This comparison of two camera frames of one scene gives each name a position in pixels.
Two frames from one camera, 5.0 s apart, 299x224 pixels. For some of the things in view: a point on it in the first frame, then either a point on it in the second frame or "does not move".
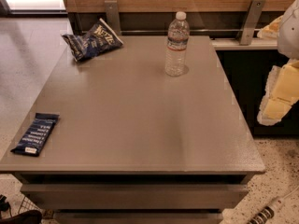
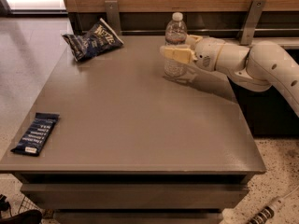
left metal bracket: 111,16 does not move
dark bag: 28,217 does not move
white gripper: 290,32 -> 206,54
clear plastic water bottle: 177,46 does not move
